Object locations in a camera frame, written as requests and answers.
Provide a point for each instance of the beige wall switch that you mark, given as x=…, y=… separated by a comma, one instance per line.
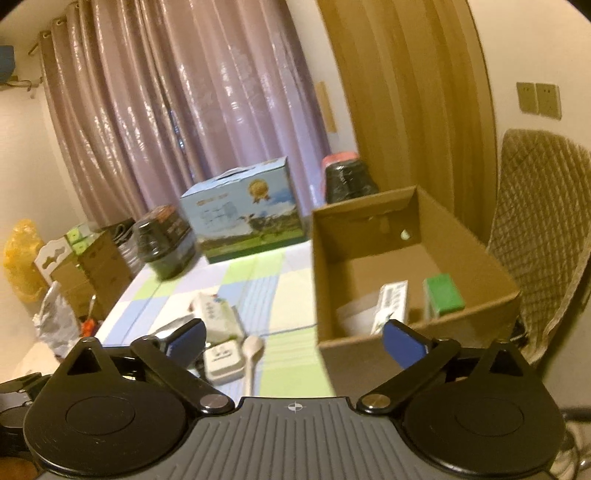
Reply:
x=526, y=97
x=548, y=100

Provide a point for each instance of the pale green ointment box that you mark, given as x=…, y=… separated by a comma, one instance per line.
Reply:
x=391, y=307

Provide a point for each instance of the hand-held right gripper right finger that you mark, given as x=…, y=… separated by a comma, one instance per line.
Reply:
x=404, y=344

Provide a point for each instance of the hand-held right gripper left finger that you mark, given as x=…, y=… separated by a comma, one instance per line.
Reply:
x=187, y=339

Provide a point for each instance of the wooden door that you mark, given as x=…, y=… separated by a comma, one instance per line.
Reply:
x=406, y=92

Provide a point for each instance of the brown cardboard box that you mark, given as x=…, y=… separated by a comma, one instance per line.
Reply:
x=369, y=369

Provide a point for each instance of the white carved chair back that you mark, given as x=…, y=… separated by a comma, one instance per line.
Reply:
x=51, y=256

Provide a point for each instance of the dark bowl stack clear lid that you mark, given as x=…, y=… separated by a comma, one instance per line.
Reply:
x=164, y=244

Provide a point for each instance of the green tissue pack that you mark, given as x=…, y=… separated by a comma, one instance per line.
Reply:
x=76, y=234
x=85, y=247

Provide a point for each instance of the mauve curtain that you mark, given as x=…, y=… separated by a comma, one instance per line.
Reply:
x=175, y=101

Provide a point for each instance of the wooden spoon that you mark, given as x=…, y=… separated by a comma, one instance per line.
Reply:
x=251, y=355

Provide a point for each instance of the checked tablecloth desktop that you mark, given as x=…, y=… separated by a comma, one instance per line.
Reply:
x=258, y=286

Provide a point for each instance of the yellow plastic bag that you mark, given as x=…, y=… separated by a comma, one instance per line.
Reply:
x=21, y=258

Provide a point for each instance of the tall open cardboard carton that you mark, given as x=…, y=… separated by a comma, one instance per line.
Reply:
x=108, y=267

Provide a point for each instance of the small orange item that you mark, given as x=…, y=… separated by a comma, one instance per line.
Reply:
x=87, y=327

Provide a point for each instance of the long white medicine box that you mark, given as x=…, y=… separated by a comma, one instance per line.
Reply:
x=219, y=316

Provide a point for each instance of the printed crumpled plastic bag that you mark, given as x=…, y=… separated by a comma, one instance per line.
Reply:
x=55, y=321

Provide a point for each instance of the white power adapter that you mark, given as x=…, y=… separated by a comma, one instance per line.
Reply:
x=222, y=362

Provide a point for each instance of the blue item on shelf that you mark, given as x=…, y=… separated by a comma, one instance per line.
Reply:
x=7, y=64

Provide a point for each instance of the low open cardboard carton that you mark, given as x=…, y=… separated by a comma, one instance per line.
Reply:
x=69, y=286

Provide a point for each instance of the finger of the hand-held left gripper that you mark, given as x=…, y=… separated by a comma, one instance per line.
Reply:
x=30, y=383

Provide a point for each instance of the blue green milk carton box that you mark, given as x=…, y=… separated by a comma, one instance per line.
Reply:
x=240, y=217

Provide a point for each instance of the green white medicine box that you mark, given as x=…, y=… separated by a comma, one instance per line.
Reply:
x=443, y=295

